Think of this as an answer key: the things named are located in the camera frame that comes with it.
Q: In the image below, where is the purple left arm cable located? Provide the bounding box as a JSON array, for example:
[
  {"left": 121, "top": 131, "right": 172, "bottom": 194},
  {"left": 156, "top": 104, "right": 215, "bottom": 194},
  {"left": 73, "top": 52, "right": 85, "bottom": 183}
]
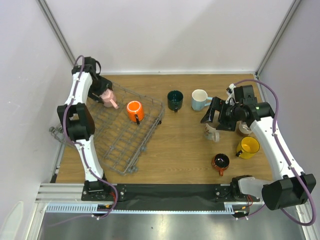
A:
[{"left": 47, "top": 54, "right": 118, "bottom": 227}]

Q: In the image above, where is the grey wire dish rack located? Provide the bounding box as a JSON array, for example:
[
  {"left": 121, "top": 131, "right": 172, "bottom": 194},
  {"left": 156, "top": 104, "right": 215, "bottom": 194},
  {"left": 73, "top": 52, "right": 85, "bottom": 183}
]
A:
[{"left": 48, "top": 81, "right": 166, "bottom": 176}]

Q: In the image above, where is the orange enamel mug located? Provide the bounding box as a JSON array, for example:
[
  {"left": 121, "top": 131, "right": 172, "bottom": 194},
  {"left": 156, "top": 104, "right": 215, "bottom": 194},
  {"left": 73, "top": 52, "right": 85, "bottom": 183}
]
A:
[{"left": 126, "top": 100, "right": 145, "bottom": 125}]

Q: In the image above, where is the dark green mug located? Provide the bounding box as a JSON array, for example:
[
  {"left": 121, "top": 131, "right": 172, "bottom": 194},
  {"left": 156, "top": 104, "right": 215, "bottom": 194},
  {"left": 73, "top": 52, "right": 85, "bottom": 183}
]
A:
[{"left": 167, "top": 90, "right": 184, "bottom": 113}]

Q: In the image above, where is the steel brown tumbler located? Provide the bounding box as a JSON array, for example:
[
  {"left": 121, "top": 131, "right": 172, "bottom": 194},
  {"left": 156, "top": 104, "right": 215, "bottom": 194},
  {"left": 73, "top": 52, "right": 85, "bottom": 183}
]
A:
[{"left": 237, "top": 121, "right": 252, "bottom": 136}]

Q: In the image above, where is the pink faceted mug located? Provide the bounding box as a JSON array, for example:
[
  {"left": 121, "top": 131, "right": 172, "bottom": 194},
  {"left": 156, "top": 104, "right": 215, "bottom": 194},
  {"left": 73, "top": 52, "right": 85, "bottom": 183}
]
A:
[{"left": 100, "top": 89, "right": 119, "bottom": 109}]

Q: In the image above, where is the cream floral tall mug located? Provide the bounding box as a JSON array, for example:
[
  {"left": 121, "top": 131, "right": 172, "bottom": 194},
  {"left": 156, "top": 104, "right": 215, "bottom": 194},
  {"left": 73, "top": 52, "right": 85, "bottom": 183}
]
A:
[{"left": 204, "top": 123, "right": 220, "bottom": 143}]

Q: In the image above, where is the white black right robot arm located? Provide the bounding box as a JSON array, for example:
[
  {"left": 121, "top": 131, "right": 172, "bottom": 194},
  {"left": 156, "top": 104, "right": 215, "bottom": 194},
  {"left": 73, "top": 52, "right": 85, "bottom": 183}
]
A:
[{"left": 200, "top": 84, "right": 316, "bottom": 210}]

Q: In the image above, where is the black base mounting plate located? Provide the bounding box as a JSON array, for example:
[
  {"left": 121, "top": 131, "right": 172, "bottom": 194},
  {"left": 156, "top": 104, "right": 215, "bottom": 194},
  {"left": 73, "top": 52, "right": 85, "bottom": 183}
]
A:
[{"left": 81, "top": 183, "right": 248, "bottom": 211}]

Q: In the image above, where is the yellow enamel mug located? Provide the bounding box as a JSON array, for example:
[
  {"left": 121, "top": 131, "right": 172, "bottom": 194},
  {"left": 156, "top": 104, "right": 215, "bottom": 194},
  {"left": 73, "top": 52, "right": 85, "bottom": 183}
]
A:
[{"left": 235, "top": 136, "right": 260, "bottom": 159}]

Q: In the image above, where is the light blue mug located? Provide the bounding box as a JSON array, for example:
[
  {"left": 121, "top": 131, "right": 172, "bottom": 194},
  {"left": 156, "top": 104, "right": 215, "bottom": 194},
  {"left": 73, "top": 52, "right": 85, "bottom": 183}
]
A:
[{"left": 191, "top": 89, "right": 213, "bottom": 111}]

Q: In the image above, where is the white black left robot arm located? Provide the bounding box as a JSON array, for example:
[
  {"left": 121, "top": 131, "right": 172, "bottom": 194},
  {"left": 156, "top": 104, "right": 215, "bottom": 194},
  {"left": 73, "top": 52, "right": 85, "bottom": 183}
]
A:
[{"left": 57, "top": 55, "right": 113, "bottom": 201}]

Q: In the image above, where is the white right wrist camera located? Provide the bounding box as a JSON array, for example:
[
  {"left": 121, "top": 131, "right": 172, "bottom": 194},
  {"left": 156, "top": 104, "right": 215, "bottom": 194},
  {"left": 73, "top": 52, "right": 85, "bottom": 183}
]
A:
[{"left": 225, "top": 83, "right": 236, "bottom": 106}]

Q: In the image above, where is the red black patterned cup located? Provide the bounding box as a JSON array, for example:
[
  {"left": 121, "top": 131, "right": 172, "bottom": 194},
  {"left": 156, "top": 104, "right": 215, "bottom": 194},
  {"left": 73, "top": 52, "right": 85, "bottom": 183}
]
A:
[{"left": 211, "top": 153, "right": 230, "bottom": 177}]

